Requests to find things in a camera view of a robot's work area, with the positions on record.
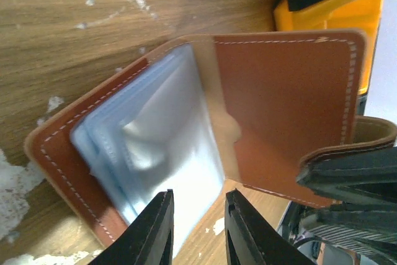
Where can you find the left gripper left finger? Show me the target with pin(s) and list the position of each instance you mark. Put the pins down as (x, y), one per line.
(149, 239)

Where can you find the brown leather card holder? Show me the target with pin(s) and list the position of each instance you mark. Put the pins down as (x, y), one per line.
(201, 109)

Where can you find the yellow storage bin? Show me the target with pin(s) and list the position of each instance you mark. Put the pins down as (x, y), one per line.
(336, 14)

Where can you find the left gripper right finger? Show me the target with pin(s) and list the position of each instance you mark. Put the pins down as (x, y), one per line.
(250, 239)

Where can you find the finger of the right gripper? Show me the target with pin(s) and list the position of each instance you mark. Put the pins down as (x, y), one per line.
(364, 220)
(367, 174)

